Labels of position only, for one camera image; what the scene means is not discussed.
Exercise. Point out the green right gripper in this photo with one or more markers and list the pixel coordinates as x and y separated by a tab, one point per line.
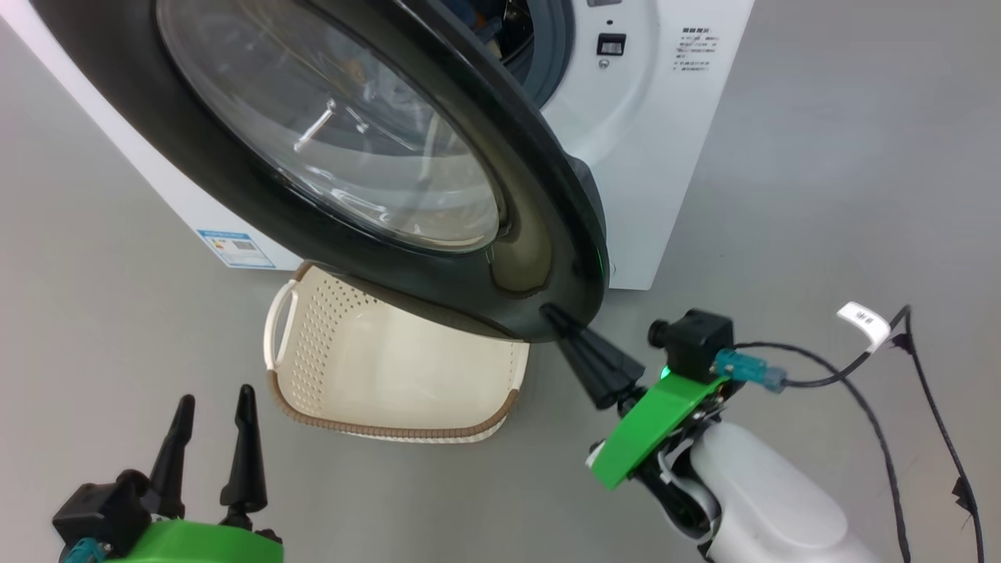
649	430

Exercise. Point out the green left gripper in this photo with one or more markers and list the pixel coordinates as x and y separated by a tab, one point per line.
195	547

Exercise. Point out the dark round washer door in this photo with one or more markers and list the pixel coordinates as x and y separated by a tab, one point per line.
195	188

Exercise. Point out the blue cartoon print garment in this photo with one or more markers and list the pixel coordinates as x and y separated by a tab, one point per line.
478	17

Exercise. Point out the white front-load washing machine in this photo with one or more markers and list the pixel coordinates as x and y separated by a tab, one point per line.
657	156

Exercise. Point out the black door latch socket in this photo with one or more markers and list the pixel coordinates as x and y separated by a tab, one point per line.
611	44

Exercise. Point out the stainless steel washing machine drum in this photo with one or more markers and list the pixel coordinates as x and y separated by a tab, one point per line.
518	31

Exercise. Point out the cream perforated laundry basket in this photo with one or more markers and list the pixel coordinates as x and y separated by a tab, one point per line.
391	375

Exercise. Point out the blue energy label sticker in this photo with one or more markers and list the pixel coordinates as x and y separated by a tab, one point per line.
236	249

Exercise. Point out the grey warning label sticker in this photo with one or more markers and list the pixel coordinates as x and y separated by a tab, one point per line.
604	3

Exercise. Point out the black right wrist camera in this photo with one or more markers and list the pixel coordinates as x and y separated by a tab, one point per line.
696	344

